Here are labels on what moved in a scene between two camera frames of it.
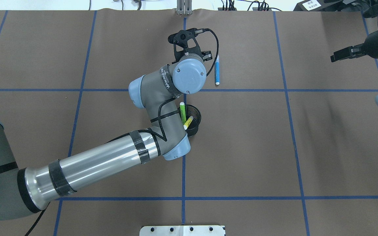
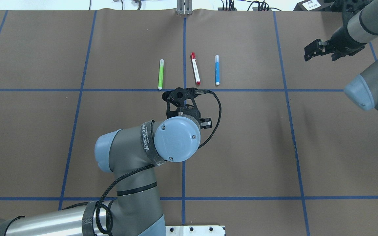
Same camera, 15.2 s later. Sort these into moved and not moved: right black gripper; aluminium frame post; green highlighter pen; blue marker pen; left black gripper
Moved: green highlighter pen; right black gripper; left black gripper
Not moved: aluminium frame post; blue marker pen
